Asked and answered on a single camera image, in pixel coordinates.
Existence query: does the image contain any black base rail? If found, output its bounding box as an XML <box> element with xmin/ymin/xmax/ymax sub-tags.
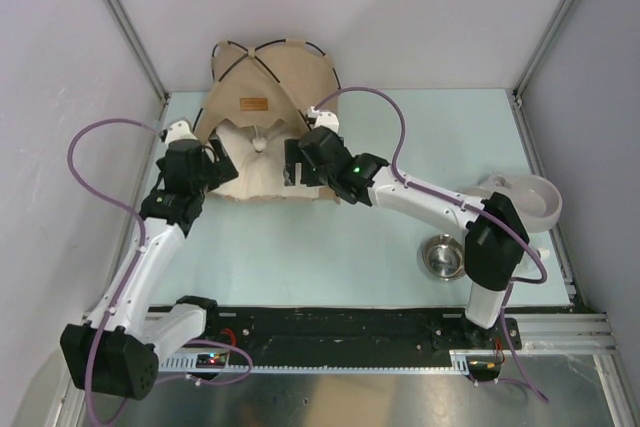
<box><xmin>149</xmin><ymin>304</ymin><xmax>521</xmax><ymax>371</ymax></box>

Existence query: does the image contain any grey double pet bowl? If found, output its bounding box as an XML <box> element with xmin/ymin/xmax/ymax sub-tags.
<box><xmin>462</xmin><ymin>173</ymin><xmax>563</xmax><ymax>233</ymax></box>

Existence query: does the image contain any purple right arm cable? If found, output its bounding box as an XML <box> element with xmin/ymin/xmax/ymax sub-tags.
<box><xmin>314</xmin><ymin>87</ymin><xmax>547</xmax><ymax>298</ymax></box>

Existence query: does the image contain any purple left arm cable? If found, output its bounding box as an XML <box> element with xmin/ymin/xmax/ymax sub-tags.
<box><xmin>67</xmin><ymin>118</ymin><xmax>166</xmax><ymax>426</ymax></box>

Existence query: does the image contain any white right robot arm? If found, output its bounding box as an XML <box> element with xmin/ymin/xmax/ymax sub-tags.
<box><xmin>284</xmin><ymin>127</ymin><xmax>529</xmax><ymax>348</ymax></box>

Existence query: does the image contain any aluminium frame post right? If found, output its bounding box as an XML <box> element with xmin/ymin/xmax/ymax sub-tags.
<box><xmin>511</xmin><ymin>0</ymin><xmax>580</xmax><ymax>105</ymax></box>

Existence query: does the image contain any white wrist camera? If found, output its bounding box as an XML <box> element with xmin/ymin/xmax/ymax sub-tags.
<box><xmin>160</xmin><ymin>119</ymin><xmax>197</xmax><ymax>145</ymax></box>
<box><xmin>305</xmin><ymin>106</ymin><xmax>340</xmax><ymax>133</ymax></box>

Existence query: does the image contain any aluminium frame post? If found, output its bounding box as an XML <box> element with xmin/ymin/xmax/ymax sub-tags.
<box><xmin>511</xmin><ymin>0</ymin><xmax>580</xmax><ymax>105</ymax></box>
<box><xmin>102</xmin><ymin>0</ymin><xmax>170</xmax><ymax>104</ymax></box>

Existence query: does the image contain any tan fabric pet tent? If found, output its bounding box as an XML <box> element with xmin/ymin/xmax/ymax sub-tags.
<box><xmin>192</xmin><ymin>37</ymin><xmax>344</xmax><ymax>206</ymax></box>

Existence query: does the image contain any stainless steel bowl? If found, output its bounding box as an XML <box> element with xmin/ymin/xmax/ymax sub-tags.
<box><xmin>419</xmin><ymin>234</ymin><xmax>465</xmax><ymax>281</ymax></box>

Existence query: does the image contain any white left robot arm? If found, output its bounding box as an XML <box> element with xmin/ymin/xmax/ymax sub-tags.
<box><xmin>60</xmin><ymin>120</ymin><xmax>238</xmax><ymax>400</ymax></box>

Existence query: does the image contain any white pompom toy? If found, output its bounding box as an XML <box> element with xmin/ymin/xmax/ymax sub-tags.
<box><xmin>252</xmin><ymin>137</ymin><xmax>267</xmax><ymax>152</ymax></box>

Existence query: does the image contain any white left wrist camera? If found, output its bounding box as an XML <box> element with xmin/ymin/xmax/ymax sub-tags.
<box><xmin>160</xmin><ymin>119</ymin><xmax>197</xmax><ymax>145</ymax></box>

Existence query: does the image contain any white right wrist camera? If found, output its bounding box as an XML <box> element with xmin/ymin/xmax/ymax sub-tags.
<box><xmin>305</xmin><ymin>106</ymin><xmax>340</xmax><ymax>133</ymax></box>

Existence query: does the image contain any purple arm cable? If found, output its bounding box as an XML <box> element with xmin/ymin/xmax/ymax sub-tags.
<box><xmin>67</xmin><ymin>118</ymin><xmax>166</xmax><ymax>426</ymax></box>
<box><xmin>314</xmin><ymin>87</ymin><xmax>547</xmax><ymax>298</ymax></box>

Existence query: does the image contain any aluminium frame post left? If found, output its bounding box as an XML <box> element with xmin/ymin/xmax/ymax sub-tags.
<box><xmin>102</xmin><ymin>0</ymin><xmax>170</xmax><ymax>104</ymax></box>

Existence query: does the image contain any cream fluffy cushion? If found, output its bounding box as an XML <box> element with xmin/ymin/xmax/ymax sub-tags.
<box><xmin>213</xmin><ymin>121</ymin><xmax>320</xmax><ymax>201</ymax></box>

